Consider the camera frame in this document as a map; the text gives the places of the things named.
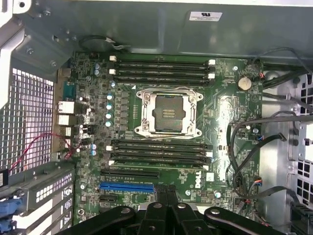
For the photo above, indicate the long black expansion slot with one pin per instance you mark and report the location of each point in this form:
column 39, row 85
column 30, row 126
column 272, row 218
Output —
column 129, row 173

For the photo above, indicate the blue expansion slot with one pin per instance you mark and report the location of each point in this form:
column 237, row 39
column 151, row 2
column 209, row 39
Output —
column 127, row 187

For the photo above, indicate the silver coin cell battery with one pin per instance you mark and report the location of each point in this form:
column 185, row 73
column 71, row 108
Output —
column 243, row 83

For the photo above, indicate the black RAM slot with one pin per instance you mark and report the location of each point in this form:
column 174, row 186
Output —
column 161, row 144
column 161, row 60
column 161, row 150
column 161, row 66
column 161, row 157
column 161, row 73
column 159, row 165
column 161, row 79

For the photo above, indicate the silver CPU socket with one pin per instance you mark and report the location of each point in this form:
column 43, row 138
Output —
column 168, row 112

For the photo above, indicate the perforated metal slot cover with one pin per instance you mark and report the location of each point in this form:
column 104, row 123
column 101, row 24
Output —
column 52, row 189

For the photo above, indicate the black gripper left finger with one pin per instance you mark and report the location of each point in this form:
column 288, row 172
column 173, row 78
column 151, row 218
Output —
column 156, row 220

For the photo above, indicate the blue plastic card latch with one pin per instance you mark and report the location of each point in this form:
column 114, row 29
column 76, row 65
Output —
column 9, row 208

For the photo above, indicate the grey metal PC case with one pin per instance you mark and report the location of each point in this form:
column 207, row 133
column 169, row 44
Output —
column 151, row 29

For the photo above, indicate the short black expansion slot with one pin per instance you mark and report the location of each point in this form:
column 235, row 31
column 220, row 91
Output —
column 107, row 198

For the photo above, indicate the white printed label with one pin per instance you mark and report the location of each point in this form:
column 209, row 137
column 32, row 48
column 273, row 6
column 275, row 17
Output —
column 205, row 16

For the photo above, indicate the green Dell motherboard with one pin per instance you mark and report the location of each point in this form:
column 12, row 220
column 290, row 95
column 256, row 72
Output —
column 220, row 73

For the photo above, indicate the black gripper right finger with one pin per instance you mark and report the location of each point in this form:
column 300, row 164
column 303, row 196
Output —
column 182, row 220

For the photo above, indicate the silver rear port block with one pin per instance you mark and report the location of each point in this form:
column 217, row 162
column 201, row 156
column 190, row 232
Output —
column 65, row 107

